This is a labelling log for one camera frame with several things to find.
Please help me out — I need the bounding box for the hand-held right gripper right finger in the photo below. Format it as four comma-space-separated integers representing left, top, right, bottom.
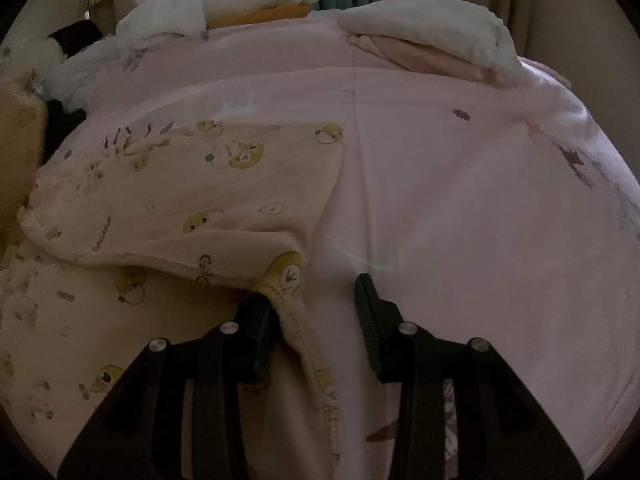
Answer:
354, 273, 584, 480

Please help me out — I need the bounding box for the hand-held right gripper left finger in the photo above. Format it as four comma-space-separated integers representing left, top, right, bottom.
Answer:
56, 296, 275, 480

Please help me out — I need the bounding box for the cream duck print baby garment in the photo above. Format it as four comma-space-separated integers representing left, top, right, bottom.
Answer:
0, 110, 351, 480

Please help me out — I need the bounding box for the pink printed bed sheet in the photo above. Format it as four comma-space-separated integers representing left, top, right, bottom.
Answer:
0, 9, 640, 480

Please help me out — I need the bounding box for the black cloth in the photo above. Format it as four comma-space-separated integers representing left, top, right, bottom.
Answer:
46, 99, 90, 162

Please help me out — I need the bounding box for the white and pink pillow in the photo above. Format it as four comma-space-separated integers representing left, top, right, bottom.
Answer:
336, 0, 524, 81

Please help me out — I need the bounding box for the brown cushion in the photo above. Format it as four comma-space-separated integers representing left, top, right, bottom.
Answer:
0, 72, 49, 257

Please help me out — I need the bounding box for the white fluffy plush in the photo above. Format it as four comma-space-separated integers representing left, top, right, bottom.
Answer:
42, 35, 122, 112

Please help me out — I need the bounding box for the white pillow with orange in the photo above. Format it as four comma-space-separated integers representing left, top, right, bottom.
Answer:
116, 0, 322, 43

